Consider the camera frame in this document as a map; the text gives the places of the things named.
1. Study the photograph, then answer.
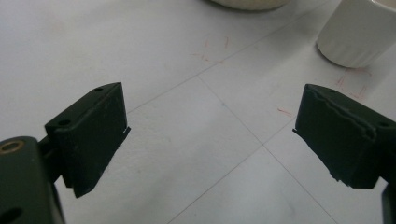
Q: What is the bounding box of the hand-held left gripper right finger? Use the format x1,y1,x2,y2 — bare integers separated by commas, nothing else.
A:
292,83,396,189

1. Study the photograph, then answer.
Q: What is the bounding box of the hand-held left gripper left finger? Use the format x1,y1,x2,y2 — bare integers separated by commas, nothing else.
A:
44,81,132,199

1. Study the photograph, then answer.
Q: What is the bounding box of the white cup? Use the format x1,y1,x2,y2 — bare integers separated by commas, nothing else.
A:
316,0,396,69

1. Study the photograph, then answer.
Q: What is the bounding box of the cream rice container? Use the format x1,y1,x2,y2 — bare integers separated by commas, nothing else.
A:
204,0,292,12

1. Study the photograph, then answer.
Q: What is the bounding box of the white table cover board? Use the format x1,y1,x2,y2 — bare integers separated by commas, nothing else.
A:
0,0,396,224

